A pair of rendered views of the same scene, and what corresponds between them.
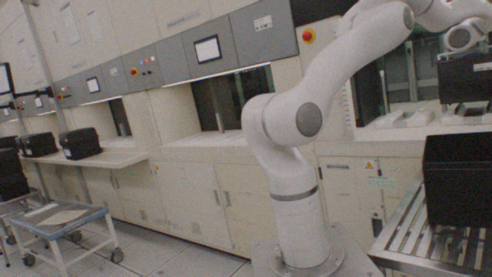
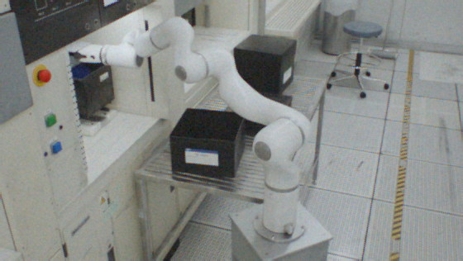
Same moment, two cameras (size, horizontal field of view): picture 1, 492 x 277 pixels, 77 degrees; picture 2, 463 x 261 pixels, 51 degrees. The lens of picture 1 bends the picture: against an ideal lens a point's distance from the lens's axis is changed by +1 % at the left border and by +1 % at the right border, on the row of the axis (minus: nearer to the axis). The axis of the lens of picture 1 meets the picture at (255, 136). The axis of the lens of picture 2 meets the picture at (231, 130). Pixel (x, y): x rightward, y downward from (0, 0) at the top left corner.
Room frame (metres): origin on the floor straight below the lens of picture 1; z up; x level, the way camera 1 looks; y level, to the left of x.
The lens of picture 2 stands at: (1.38, 1.16, 1.90)
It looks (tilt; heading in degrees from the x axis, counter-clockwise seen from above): 28 degrees down; 248
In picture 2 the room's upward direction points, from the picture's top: straight up
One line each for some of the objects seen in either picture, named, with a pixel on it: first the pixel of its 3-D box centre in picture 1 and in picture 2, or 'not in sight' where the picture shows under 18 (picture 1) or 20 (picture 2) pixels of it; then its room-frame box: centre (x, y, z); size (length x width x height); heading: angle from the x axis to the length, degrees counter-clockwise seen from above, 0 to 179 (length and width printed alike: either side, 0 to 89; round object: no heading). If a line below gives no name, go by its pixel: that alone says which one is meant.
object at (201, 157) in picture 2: (484, 175); (209, 141); (0.79, -0.59, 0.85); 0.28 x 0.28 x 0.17; 57
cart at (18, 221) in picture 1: (67, 237); not in sight; (2.44, 1.70, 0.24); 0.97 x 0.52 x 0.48; 51
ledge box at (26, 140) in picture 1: (39, 144); not in sight; (3.72, 2.54, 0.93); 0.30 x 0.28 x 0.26; 52
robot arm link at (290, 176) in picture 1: (277, 141); (277, 156); (0.74, -0.05, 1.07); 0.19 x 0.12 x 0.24; 28
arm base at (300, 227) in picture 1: (300, 225); (280, 204); (0.71, -0.07, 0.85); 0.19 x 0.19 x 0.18
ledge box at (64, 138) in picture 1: (79, 143); not in sight; (2.93, 1.64, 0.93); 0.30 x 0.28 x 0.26; 46
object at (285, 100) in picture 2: not in sight; (258, 110); (0.44, -0.84, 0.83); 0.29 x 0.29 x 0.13; 51
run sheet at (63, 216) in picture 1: (62, 216); not in sight; (2.30, 1.58, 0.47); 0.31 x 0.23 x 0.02; 70
